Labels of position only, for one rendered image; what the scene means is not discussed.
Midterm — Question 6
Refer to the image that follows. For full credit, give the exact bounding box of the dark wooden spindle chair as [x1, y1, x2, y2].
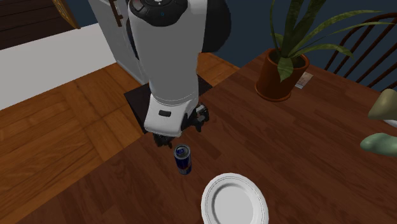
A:
[323, 12, 397, 91]

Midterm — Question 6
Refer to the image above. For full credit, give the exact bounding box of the potted plant in terracotta pot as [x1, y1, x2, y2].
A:
[254, 0, 395, 102]

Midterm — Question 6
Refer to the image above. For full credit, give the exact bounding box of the blue drink can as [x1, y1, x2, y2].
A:
[172, 143, 192, 176]

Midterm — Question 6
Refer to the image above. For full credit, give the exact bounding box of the pale green rounded figure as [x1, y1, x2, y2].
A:
[359, 132, 397, 158]

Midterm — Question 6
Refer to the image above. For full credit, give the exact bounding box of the dark robot stand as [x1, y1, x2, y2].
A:
[123, 74, 214, 135]

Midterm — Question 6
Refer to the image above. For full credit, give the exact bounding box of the tan rounded figure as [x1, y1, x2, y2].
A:
[367, 88, 397, 129]

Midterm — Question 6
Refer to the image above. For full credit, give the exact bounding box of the white cabinet with brown handle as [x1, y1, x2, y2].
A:
[88, 0, 150, 85]

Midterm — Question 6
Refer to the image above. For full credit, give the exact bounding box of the brown wooden table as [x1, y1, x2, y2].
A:
[15, 49, 397, 224]

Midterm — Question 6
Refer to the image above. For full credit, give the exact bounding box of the wooden framed picture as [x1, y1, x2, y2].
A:
[51, 0, 81, 31]

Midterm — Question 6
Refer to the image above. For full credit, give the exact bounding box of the white plate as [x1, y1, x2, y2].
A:
[200, 172, 270, 224]

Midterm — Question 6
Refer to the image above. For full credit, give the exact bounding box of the small paper card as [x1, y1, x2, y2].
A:
[294, 71, 314, 90]

